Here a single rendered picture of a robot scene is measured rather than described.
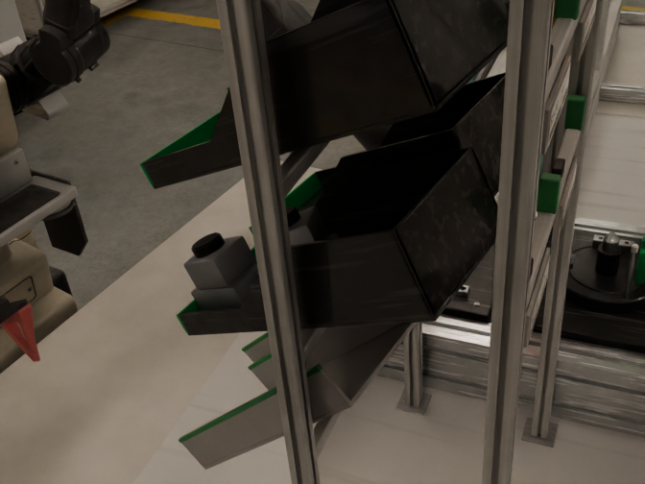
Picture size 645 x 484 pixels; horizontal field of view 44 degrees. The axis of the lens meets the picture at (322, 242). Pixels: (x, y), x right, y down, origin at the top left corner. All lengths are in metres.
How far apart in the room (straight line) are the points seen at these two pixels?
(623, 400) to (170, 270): 0.77
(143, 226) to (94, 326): 1.88
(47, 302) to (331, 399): 0.92
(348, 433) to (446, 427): 0.13
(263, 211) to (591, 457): 0.65
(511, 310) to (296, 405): 0.22
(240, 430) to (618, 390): 0.49
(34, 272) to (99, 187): 2.06
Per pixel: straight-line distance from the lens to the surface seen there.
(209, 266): 0.71
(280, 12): 1.06
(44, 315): 1.50
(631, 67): 2.11
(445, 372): 1.10
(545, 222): 0.65
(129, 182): 3.51
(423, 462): 1.05
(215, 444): 0.85
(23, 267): 1.48
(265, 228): 0.56
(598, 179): 1.61
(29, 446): 1.18
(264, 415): 0.75
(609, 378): 1.05
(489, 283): 1.14
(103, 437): 1.15
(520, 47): 0.43
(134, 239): 3.12
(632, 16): 2.38
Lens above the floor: 1.67
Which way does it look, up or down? 35 degrees down
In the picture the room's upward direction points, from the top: 5 degrees counter-clockwise
